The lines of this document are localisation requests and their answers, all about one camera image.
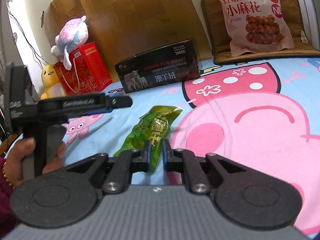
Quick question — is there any green pickled vegetable packet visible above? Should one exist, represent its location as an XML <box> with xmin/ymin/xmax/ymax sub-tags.
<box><xmin>114</xmin><ymin>106</ymin><xmax>182</xmax><ymax>173</ymax></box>

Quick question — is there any person's left hand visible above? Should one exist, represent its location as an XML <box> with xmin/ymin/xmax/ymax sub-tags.
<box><xmin>3</xmin><ymin>137</ymin><xmax>67</xmax><ymax>188</ymax></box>

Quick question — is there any yellow duck plush toy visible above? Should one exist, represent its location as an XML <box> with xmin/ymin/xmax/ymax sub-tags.
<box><xmin>40</xmin><ymin>64</ymin><xmax>67</xmax><ymax>100</ymax></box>

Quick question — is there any red gift bag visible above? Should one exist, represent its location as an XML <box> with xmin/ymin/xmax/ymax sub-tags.
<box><xmin>54</xmin><ymin>42</ymin><xmax>112</xmax><ymax>95</ymax></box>

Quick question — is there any Peppa Pig bed sheet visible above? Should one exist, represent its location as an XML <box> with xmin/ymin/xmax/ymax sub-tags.
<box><xmin>4</xmin><ymin>56</ymin><xmax>320</xmax><ymax>239</ymax></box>

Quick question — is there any pink blue plush toy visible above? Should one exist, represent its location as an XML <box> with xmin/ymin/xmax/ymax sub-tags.
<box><xmin>50</xmin><ymin>15</ymin><xmax>88</xmax><ymax>70</ymax></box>

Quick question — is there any wooden board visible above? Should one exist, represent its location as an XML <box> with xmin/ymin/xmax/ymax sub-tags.
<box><xmin>44</xmin><ymin>0</ymin><xmax>212</xmax><ymax>81</ymax></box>

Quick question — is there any black sheep print box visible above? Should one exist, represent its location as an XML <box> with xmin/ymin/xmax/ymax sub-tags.
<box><xmin>115</xmin><ymin>39</ymin><xmax>200</xmax><ymax>93</ymax></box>

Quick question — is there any brown seat cushion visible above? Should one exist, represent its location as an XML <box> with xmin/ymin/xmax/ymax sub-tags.
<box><xmin>201</xmin><ymin>0</ymin><xmax>319</xmax><ymax>64</ymax></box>

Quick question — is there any pink twisted snack bag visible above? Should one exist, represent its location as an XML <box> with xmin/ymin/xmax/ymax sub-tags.
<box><xmin>219</xmin><ymin>0</ymin><xmax>294</xmax><ymax>57</ymax></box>

